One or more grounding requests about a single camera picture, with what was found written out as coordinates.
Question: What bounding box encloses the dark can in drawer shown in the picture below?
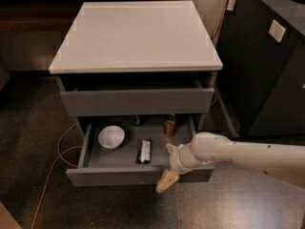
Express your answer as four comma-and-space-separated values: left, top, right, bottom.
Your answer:
132, 115, 146, 127

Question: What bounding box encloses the orange soda can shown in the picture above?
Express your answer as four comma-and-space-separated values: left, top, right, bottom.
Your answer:
164, 114, 176, 137

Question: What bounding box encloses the black side cabinet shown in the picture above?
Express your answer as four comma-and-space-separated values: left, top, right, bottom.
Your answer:
217, 0, 305, 136

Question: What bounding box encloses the white cable tag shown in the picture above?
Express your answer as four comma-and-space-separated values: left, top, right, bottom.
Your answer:
227, 0, 236, 11

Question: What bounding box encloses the grey drawer cabinet white top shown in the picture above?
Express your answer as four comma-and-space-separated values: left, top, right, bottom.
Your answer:
49, 1, 222, 132

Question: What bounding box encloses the grey top drawer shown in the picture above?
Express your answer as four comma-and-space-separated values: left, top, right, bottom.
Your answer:
60, 87, 214, 116

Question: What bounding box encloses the white bowl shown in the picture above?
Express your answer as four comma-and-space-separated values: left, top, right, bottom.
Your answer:
98, 125, 125, 150

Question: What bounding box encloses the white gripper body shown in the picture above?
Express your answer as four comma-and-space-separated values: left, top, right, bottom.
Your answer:
169, 143, 207, 175

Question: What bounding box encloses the orange extension cable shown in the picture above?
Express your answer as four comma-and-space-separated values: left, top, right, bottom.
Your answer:
30, 0, 242, 229

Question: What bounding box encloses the dark wooden bench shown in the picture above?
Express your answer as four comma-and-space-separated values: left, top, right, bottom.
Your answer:
0, 0, 179, 31

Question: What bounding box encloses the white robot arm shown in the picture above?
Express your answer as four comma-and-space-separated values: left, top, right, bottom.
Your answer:
156, 132, 305, 193

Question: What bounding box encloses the white label on cabinet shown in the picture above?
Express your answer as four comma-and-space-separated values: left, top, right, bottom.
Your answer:
269, 20, 286, 43

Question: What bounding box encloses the black and white snack packet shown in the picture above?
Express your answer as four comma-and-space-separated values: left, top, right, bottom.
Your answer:
136, 139, 153, 164

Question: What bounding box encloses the grey drawer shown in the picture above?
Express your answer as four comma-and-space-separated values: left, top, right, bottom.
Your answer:
66, 114, 215, 188
60, 87, 214, 116

